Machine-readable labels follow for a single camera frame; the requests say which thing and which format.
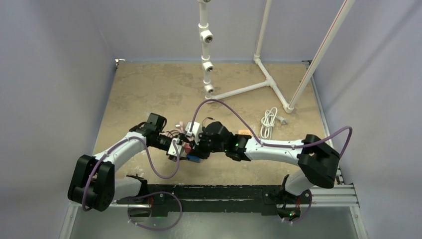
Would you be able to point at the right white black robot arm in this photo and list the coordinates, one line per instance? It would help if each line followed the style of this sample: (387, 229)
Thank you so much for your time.
(318, 162)

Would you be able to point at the pink square plug adapter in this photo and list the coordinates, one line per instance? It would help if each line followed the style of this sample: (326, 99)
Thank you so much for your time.
(187, 148)

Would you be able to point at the white PVC pipe frame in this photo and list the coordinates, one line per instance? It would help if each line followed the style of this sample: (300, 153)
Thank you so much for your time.
(258, 30)

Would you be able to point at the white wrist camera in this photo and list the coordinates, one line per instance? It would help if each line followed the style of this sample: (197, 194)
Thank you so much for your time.
(193, 129)
(175, 148)

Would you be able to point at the black power adapter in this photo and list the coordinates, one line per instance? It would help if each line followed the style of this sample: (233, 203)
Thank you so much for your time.
(205, 119)

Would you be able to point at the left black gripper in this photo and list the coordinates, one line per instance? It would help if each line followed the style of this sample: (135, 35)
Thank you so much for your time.
(182, 139)

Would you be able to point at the blue cube socket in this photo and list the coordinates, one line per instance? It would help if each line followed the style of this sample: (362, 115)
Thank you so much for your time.
(193, 158)

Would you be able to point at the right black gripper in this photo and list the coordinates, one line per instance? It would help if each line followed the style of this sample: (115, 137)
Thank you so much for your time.
(204, 142)

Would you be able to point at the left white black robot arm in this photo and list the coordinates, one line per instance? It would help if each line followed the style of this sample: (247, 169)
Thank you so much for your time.
(93, 183)

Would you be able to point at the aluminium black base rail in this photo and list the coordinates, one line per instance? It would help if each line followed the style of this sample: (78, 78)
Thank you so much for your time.
(268, 200)

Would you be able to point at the tan cube plug adapter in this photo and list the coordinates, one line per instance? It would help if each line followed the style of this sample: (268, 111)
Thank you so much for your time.
(245, 132)

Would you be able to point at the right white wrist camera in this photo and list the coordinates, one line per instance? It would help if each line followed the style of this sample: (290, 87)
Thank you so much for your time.
(193, 129)

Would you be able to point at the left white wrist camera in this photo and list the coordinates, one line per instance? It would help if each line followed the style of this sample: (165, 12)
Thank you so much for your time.
(175, 148)

